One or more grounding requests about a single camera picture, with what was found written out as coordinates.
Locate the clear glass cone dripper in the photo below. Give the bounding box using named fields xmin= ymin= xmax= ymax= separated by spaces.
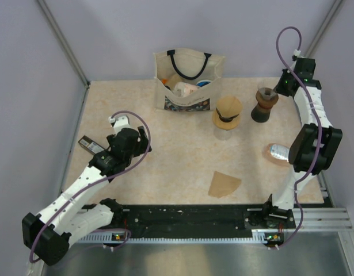
xmin=257 ymin=80 xmax=277 ymax=100

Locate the wooden dripper stand disc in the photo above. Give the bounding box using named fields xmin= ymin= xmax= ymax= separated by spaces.
xmin=212 ymin=110 xmax=241 ymax=131

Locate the brown paper coffee filter stack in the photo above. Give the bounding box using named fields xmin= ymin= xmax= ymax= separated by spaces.
xmin=208 ymin=171 xmax=242 ymax=198

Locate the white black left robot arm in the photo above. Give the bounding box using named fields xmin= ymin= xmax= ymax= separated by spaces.
xmin=22 ymin=125 xmax=151 ymax=266

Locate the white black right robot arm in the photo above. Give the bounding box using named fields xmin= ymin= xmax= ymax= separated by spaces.
xmin=261 ymin=57 xmax=342 ymax=228

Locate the dark flask with red cap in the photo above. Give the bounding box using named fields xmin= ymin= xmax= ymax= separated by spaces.
xmin=251 ymin=104 xmax=271 ymax=123

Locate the dark rectangular box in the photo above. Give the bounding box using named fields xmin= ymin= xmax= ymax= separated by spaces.
xmin=78 ymin=135 xmax=105 ymax=155

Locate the clear pink lotion bottle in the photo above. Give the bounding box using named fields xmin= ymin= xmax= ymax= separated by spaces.
xmin=263 ymin=143 xmax=290 ymax=167

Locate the beige canvas tote bag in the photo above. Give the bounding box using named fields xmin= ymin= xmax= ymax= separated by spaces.
xmin=154 ymin=48 xmax=225 ymax=112

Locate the clear glass server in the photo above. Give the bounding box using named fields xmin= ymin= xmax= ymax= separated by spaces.
xmin=214 ymin=128 xmax=233 ymax=141

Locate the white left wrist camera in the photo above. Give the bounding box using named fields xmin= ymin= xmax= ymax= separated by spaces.
xmin=108 ymin=115 xmax=131 ymax=135

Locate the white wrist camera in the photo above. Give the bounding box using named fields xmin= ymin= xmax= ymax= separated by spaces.
xmin=292 ymin=49 xmax=301 ymax=61
xmin=108 ymin=115 xmax=131 ymax=135

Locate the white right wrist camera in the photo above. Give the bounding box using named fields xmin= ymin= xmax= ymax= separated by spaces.
xmin=292 ymin=49 xmax=301 ymax=61

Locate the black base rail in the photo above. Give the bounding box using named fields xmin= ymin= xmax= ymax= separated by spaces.
xmin=109 ymin=204 xmax=295 ymax=239

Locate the grey slotted cable duct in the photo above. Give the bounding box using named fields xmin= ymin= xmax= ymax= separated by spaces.
xmin=78 ymin=230 xmax=284 ymax=245

